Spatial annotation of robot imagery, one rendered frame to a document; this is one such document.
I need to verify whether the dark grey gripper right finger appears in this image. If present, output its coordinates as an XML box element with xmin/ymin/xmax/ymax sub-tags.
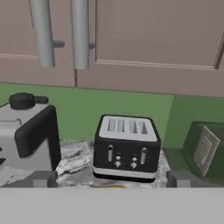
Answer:
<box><xmin>165</xmin><ymin>170</ymin><xmax>224</xmax><ymax>188</ymax></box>

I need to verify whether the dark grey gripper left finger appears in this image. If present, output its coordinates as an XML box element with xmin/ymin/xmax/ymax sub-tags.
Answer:
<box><xmin>4</xmin><ymin>170</ymin><xmax>59</xmax><ymax>188</ymax></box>

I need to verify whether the mauve cabinet door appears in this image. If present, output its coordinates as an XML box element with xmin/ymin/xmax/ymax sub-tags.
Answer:
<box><xmin>0</xmin><ymin>0</ymin><xmax>77</xmax><ymax>88</ymax></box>
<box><xmin>71</xmin><ymin>0</ymin><xmax>224</xmax><ymax>99</ymax></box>

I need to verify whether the grey and black coffee machine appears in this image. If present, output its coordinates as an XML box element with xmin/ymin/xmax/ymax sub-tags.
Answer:
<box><xmin>0</xmin><ymin>92</ymin><xmax>62</xmax><ymax>187</ymax></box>

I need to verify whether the black and silver toaster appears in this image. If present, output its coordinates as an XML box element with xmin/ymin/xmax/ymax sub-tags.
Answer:
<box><xmin>92</xmin><ymin>114</ymin><xmax>162</xmax><ymax>184</ymax></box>

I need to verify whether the grey wall outlet plate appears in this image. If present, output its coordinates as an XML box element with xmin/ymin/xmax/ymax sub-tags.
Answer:
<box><xmin>192</xmin><ymin>125</ymin><xmax>221</xmax><ymax>178</ymax></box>

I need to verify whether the grey bar cabinet handle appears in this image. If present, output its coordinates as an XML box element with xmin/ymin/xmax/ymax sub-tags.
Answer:
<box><xmin>70</xmin><ymin>0</ymin><xmax>96</xmax><ymax>71</ymax></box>
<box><xmin>29</xmin><ymin>0</ymin><xmax>66</xmax><ymax>69</ymax></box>

